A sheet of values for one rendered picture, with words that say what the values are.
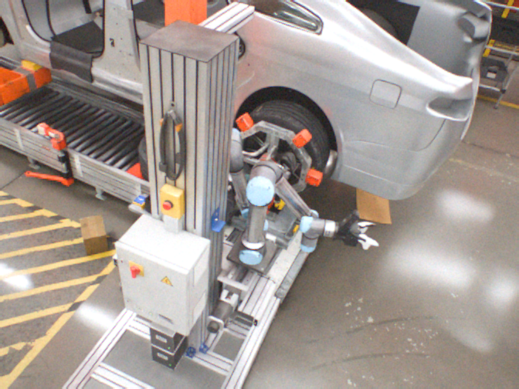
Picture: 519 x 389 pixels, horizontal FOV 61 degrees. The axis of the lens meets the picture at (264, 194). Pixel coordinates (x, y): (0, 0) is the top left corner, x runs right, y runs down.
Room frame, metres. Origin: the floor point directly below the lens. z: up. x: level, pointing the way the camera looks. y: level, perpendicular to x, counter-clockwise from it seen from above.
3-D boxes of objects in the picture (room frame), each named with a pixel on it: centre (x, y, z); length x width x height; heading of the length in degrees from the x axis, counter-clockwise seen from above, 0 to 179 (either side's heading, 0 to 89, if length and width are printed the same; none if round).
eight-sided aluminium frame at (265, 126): (2.38, -0.01, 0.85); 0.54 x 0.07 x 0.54; 70
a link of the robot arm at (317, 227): (1.46, -0.24, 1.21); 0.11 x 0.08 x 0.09; 88
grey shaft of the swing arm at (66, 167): (2.70, 1.67, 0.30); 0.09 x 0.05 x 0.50; 70
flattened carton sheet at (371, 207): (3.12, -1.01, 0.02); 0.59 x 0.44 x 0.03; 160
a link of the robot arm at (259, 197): (1.47, 0.02, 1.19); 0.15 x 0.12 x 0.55; 178
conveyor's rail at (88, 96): (3.54, 1.45, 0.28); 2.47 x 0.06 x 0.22; 70
